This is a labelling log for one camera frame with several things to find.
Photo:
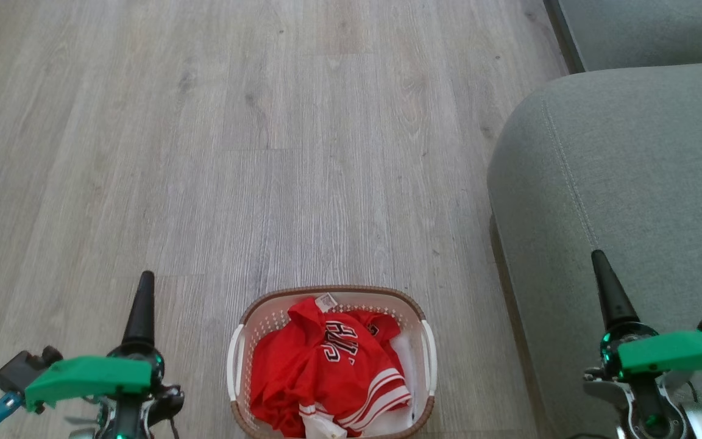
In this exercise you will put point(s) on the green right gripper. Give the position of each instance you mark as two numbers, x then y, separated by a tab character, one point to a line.
674	353

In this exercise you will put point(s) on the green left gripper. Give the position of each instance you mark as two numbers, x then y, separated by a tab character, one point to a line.
95	378

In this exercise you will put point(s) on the red jersey with striped trim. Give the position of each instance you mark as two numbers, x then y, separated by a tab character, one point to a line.
302	366

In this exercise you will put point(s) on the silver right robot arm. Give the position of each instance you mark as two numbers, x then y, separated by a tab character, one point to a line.
701	424

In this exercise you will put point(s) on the grey fabric sofa seat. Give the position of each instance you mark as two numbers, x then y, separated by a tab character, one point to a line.
631	171

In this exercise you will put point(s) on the grey fabric sofa section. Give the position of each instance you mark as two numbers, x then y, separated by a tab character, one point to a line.
662	30

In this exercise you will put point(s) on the white woven-rim laundry basket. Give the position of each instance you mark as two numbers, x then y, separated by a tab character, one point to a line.
272	314

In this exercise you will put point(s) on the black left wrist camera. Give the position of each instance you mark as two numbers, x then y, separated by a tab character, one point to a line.
22	369

